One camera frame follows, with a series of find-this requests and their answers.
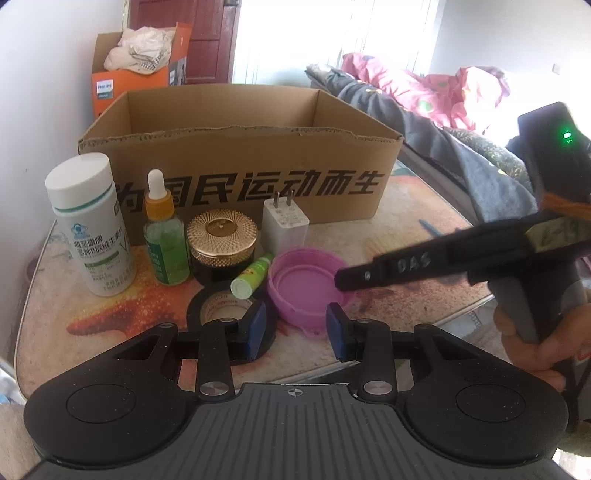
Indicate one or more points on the large brown cardboard box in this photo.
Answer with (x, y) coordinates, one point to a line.
(231, 152)

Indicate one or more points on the red wooden door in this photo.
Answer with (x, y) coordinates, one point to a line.
(207, 41)

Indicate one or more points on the white charger plug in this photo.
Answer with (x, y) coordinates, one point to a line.
(284, 230)

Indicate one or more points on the small green tube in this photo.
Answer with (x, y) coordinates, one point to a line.
(251, 277)

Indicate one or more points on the purple plastic lid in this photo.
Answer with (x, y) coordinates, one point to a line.
(300, 286)

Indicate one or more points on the green dropper bottle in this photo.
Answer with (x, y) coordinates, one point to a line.
(161, 249)

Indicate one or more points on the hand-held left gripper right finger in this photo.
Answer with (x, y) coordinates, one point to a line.
(336, 334)

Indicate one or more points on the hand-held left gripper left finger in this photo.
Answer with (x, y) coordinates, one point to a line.
(256, 330)

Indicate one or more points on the beige crumpled cloth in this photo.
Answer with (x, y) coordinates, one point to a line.
(138, 50)

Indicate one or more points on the black tape roll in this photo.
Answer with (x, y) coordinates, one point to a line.
(198, 309)

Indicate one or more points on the white pill bottle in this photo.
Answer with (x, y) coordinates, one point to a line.
(92, 240)

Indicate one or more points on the person's right hand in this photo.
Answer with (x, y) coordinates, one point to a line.
(535, 360)

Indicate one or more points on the orange cardboard box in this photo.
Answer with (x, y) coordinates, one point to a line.
(111, 85)

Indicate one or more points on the pink printed blanket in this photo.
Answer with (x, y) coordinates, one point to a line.
(406, 92)

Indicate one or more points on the black jar with gold lid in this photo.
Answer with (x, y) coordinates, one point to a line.
(221, 230)

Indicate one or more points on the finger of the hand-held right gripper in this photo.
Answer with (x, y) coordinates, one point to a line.
(406, 272)

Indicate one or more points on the grey blanket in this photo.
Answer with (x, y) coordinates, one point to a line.
(461, 170)

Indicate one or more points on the blue wrapped water bottle pack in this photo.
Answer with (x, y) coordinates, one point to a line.
(7, 387)

